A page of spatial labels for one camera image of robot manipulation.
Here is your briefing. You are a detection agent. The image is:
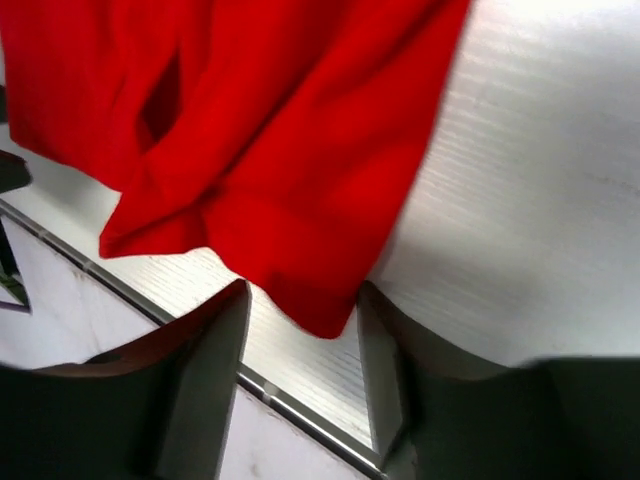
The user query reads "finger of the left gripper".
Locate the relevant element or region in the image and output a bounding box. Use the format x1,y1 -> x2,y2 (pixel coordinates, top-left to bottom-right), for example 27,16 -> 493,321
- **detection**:
0,150 -> 31,193

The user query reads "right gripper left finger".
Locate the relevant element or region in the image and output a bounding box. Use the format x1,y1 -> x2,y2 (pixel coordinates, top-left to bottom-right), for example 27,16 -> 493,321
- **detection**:
1,280 -> 250,479

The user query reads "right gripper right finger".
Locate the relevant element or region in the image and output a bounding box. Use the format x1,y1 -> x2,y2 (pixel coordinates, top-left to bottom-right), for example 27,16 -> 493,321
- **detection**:
357,283 -> 639,479

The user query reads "red t shirt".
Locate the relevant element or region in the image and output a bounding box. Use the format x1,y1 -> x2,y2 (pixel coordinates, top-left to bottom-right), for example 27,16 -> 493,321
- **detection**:
1,1 -> 469,339

